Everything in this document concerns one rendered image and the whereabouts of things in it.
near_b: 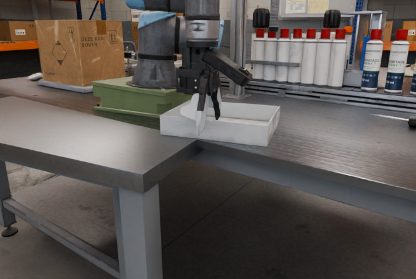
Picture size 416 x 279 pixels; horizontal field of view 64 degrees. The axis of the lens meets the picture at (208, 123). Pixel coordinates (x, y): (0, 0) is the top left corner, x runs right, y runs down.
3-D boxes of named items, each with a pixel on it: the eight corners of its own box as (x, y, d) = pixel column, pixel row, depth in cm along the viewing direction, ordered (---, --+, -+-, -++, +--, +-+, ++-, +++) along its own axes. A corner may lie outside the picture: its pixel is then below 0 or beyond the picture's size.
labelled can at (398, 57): (402, 91, 112) (413, 29, 106) (400, 94, 108) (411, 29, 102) (385, 90, 115) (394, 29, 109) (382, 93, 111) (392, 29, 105)
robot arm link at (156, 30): (140, 52, 112) (140, 10, 109) (180, 54, 113) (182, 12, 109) (134, 54, 101) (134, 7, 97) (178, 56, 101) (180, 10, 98)
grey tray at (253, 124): (278, 123, 93) (280, 106, 92) (267, 146, 75) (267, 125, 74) (190, 115, 102) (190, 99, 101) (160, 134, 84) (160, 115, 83)
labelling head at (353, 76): (377, 83, 128) (387, 13, 120) (371, 88, 117) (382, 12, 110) (340, 80, 135) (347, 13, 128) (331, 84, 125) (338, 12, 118)
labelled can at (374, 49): (377, 90, 116) (386, 29, 110) (375, 91, 112) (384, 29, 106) (361, 88, 119) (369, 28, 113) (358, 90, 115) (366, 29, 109)
